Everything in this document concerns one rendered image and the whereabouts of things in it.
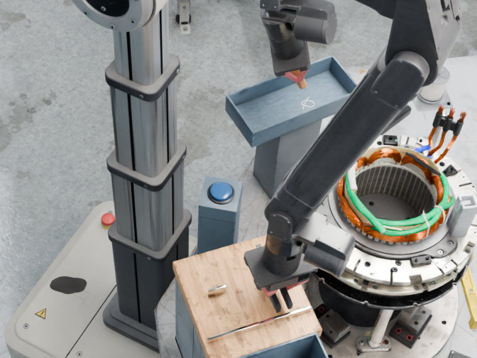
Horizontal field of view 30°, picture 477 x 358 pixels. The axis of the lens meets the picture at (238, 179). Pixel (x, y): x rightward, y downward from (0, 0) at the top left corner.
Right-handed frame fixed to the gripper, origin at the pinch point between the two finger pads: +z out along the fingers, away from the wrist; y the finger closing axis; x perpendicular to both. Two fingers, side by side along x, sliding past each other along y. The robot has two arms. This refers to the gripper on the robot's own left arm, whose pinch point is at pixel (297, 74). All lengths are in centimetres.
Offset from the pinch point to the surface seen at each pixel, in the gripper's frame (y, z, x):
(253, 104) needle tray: -0.1, 6.1, 10.2
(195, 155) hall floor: 55, 108, 50
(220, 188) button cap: -21.6, -0.8, 16.9
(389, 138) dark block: -15.0, 4.7, -14.6
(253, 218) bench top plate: -13.7, 28.2, 17.0
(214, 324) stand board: -50, -7, 18
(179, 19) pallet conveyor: 118, 112, 53
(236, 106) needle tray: -0.5, 5.0, 13.5
